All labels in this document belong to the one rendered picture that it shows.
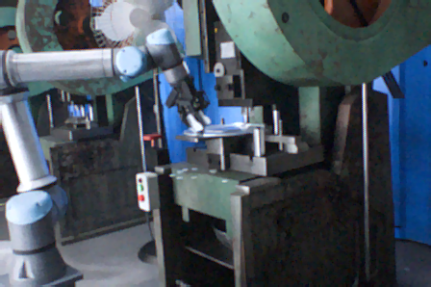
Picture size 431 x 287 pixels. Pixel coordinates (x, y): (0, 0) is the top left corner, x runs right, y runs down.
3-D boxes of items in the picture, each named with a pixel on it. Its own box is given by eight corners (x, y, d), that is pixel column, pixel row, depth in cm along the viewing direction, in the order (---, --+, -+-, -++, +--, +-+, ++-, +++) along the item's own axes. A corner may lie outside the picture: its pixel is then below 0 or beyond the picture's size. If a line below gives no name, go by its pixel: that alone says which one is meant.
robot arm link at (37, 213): (4, 252, 115) (-4, 203, 113) (20, 235, 129) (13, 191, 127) (50, 247, 116) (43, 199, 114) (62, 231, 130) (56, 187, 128)
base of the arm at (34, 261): (20, 293, 113) (15, 257, 111) (2, 276, 124) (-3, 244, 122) (75, 273, 123) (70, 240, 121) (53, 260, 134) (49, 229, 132)
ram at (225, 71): (236, 99, 149) (230, 11, 145) (209, 100, 161) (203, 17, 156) (270, 95, 159) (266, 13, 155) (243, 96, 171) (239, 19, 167)
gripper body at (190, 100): (195, 117, 134) (179, 83, 129) (179, 117, 141) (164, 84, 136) (212, 105, 138) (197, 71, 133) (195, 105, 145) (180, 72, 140)
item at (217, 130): (278, 125, 160) (278, 123, 160) (237, 137, 137) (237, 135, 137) (214, 125, 177) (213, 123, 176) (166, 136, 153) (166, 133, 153)
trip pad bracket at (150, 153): (160, 196, 173) (156, 147, 170) (148, 193, 181) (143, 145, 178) (172, 193, 177) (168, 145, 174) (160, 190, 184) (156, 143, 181)
